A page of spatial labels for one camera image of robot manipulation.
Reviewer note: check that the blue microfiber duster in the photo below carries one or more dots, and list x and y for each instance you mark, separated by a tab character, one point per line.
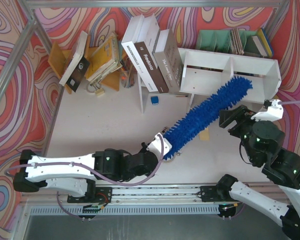
203	114

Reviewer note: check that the green desk organizer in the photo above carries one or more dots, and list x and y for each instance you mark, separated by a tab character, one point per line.
222	41

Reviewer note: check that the clear cup of pencils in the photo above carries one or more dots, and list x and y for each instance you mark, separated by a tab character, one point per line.
127	73

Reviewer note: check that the yellow sticky note pad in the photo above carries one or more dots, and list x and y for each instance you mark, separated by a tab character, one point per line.
204	135

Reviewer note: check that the grey Lonely Ones book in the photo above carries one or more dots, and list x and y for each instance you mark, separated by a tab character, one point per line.
169	60

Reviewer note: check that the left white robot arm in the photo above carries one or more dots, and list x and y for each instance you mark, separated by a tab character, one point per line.
78	175

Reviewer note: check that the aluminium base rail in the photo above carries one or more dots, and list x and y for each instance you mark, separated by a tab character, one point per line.
149	199

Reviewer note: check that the blue pencil sharpener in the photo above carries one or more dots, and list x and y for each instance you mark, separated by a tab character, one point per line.
154	100

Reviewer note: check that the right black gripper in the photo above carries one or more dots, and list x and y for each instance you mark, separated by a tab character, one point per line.
234	122

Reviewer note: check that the brown Fredonia book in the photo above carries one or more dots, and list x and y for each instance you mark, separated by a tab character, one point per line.
146	44

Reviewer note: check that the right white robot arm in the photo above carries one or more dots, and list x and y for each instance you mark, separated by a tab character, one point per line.
285	173

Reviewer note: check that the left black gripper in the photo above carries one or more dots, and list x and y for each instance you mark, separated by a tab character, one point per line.
148	156

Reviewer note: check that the stack of yellow books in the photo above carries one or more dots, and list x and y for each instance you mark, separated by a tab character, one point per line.
104	60

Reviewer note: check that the black and white book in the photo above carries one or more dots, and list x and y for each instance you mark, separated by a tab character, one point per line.
76	64

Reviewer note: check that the blue yellow book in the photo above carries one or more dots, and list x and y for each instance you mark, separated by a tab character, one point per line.
265	41

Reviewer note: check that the small white side shelf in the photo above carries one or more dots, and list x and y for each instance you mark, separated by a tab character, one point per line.
144	94

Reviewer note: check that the white Mademoiselle book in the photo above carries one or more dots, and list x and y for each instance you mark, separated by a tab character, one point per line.
129	42

